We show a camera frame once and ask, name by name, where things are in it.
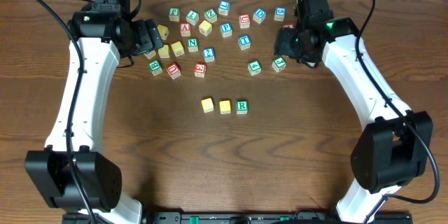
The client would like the green R block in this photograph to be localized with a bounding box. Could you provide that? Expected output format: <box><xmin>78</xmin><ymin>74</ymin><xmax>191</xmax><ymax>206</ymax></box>
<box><xmin>236</xmin><ymin>100</ymin><xmax>249</xmax><ymax>115</ymax></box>

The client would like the yellow o block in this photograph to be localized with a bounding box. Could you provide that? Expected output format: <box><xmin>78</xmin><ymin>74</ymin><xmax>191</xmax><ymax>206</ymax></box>
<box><xmin>219</xmin><ymin>100</ymin><xmax>232</xmax><ymax>114</ymax></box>
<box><xmin>157</xmin><ymin>44</ymin><xmax>170</xmax><ymax>59</ymax></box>

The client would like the yellow C block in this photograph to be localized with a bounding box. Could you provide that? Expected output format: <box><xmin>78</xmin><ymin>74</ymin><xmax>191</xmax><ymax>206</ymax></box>
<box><xmin>201</xmin><ymin>98</ymin><xmax>214</xmax><ymax>113</ymax></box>

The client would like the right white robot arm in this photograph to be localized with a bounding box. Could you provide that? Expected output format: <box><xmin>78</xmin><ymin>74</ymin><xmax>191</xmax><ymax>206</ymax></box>
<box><xmin>274</xmin><ymin>0</ymin><xmax>435</xmax><ymax>223</ymax></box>

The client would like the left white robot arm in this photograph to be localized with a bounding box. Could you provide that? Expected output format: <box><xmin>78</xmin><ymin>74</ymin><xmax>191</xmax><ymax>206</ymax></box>
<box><xmin>24</xmin><ymin>0</ymin><xmax>163</xmax><ymax>223</ymax></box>

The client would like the red I block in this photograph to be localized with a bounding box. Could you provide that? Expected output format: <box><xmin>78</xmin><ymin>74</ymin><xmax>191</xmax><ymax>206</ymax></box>
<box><xmin>283</xmin><ymin>24</ymin><xmax>295</xmax><ymax>29</ymax></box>

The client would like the green V block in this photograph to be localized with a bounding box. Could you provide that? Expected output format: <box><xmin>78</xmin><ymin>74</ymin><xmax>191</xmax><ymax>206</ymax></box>
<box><xmin>144</xmin><ymin>50</ymin><xmax>157</xmax><ymax>60</ymax></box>

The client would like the yellow block near left gripper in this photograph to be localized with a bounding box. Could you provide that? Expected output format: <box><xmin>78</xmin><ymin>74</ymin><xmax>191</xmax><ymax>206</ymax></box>
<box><xmin>157</xmin><ymin>24</ymin><xmax>169</xmax><ymax>40</ymax></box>

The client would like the green J block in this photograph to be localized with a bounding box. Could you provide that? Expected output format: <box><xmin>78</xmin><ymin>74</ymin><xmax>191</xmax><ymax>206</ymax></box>
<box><xmin>272</xmin><ymin>56</ymin><xmax>287</xmax><ymax>73</ymax></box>

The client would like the green B block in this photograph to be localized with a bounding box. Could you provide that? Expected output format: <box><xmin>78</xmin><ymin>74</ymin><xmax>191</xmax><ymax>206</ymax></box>
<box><xmin>148</xmin><ymin>59</ymin><xmax>163</xmax><ymax>76</ymax></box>

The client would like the blue 5 block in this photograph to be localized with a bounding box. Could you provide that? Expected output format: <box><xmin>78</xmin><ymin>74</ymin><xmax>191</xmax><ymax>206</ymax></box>
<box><xmin>274</xmin><ymin>6</ymin><xmax>286</xmax><ymax>22</ymax></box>

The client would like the yellow S block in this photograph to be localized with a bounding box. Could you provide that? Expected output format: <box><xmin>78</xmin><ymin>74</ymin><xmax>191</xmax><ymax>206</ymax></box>
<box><xmin>171</xmin><ymin>41</ymin><xmax>185</xmax><ymax>57</ymax></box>

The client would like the green P block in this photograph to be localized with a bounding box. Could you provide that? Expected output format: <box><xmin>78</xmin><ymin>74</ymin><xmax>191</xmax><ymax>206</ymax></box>
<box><xmin>169</xmin><ymin>7</ymin><xmax>180</xmax><ymax>22</ymax></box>

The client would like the blue D block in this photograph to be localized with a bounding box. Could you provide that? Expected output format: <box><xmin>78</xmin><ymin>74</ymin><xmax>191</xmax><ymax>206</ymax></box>
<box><xmin>253</xmin><ymin>8</ymin><xmax>267</xmax><ymax>24</ymax></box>

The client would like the red A block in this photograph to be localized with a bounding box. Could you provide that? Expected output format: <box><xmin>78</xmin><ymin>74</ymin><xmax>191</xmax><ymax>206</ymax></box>
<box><xmin>180</xmin><ymin>22</ymin><xmax>191</xmax><ymax>37</ymax></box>

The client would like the green 4 block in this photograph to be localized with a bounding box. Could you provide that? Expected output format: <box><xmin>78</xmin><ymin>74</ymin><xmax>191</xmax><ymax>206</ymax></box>
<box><xmin>248</xmin><ymin>60</ymin><xmax>262</xmax><ymax>76</ymax></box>

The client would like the blue T block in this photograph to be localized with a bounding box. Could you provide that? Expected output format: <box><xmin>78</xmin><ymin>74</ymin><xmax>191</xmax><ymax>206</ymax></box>
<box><xmin>238</xmin><ymin>34</ymin><xmax>251</xmax><ymax>50</ymax></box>

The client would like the red U block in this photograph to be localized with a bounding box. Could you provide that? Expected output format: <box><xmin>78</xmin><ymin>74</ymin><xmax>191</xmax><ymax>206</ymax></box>
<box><xmin>167</xmin><ymin>62</ymin><xmax>181</xmax><ymax>80</ymax></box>

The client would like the green N block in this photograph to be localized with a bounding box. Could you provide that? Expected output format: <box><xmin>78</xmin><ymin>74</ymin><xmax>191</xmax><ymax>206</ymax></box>
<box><xmin>187</xmin><ymin>38</ymin><xmax>199</xmax><ymax>53</ymax></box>

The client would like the red C block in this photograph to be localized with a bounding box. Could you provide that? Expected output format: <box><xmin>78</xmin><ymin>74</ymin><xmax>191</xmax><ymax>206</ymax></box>
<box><xmin>239</xmin><ymin>14</ymin><xmax>251</xmax><ymax>29</ymax></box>

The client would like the yellow block upper middle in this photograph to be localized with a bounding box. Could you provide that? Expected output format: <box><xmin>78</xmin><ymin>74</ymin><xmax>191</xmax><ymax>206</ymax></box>
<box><xmin>199</xmin><ymin>20</ymin><xmax>213</xmax><ymax>36</ymax></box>

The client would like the blue F block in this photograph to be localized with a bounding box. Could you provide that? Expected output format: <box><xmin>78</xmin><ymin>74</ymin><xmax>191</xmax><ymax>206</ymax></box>
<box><xmin>220</xmin><ymin>22</ymin><xmax>233</xmax><ymax>38</ymax></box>

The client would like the blue 2 block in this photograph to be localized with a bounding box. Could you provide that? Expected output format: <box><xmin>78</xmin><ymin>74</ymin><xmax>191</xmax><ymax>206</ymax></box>
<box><xmin>203</xmin><ymin>48</ymin><xmax>216</xmax><ymax>62</ymax></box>

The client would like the green Z block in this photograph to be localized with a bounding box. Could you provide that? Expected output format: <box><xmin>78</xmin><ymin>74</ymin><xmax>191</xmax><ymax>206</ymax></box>
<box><xmin>204</xmin><ymin>8</ymin><xmax>218</xmax><ymax>23</ymax></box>

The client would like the blue top block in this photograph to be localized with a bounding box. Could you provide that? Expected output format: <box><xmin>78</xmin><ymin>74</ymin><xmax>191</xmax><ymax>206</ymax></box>
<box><xmin>218</xmin><ymin>1</ymin><xmax>230</xmax><ymax>16</ymax></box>

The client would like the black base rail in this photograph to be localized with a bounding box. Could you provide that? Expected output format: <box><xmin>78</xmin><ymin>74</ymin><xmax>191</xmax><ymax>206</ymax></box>
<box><xmin>62</xmin><ymin>210</ymin><xmax>414</xmax><ymax>224</ymax></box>

